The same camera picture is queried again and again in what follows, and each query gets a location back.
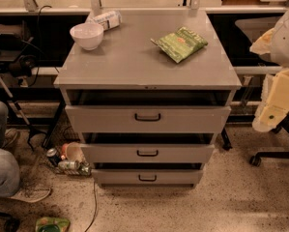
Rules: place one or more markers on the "grey bottom drawer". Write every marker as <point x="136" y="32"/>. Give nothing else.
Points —
<point x="144" y="174"/>

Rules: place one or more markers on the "grey drawer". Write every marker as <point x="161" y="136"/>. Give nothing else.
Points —
<point x="144" y="174"/>
<point x="163" y="111"/>
<point x="148" y="148"/>

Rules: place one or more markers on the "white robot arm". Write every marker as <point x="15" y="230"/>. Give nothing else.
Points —
<point x="274" y="105"/>

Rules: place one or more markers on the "grey drawer cabinet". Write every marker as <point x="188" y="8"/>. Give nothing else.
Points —
<point x="128" y="60"/>

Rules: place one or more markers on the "grey top drawer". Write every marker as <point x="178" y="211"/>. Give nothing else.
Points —
<point x="163" y="111"/>

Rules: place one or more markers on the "grey middle drawer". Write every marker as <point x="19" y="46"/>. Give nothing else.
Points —
<point x="148" y="148"/>

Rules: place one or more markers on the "orange plastic cup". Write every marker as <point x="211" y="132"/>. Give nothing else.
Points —
<point x="72" y="151"/>

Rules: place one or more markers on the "white bowl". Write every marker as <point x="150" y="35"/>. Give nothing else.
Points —
<point x="87" y="35"/>

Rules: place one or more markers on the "green soda can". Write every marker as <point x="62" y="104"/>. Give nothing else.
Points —
<point x="68" y="165"/>

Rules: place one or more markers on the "dark soda can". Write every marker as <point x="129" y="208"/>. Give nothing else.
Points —
<point x="53" y="156"/>

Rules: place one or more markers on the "white sneaker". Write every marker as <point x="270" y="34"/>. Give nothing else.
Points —
<point x="32" y="195"/>

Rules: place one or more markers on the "black office chair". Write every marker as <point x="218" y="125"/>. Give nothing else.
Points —
<point x="280" y="134"/>

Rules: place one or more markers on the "green snack bag on floor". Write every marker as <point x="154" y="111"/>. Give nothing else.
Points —
<point x="52" y="224"/>

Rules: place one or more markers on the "person leg in jeans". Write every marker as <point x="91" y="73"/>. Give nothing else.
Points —
<point x="9" y="174"/>

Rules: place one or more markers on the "wire basket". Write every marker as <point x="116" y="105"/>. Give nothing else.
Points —
<point x="62" y="133"/>

